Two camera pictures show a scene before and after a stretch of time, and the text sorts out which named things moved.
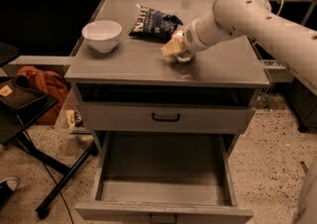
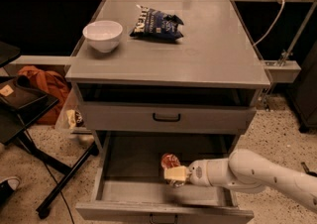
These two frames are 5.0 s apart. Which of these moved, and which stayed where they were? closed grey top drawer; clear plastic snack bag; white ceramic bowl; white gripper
Moved: white gripper
Stayed: closed grey top drawer; white ceramic bowl; clear plastic snack bag
